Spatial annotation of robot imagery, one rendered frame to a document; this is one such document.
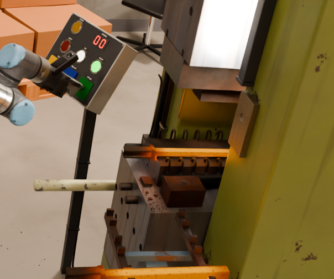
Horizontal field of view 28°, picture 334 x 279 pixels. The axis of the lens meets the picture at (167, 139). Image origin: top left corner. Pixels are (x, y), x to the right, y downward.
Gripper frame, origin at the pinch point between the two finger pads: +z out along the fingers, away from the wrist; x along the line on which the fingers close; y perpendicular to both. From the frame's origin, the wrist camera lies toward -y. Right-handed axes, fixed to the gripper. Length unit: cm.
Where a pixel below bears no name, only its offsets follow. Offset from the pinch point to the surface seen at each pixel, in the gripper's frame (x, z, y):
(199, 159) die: 56, 9, -2
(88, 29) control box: -14.0, 1.6, -18.7
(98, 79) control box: 4.6, 1.6, -5.1
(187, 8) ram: 49, -28, -40
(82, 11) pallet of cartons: -193, 155, -27
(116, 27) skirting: -254, 254, -33
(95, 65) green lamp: -0.2, 1.2, -9.1
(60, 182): 5.1, 12.6, 37.0
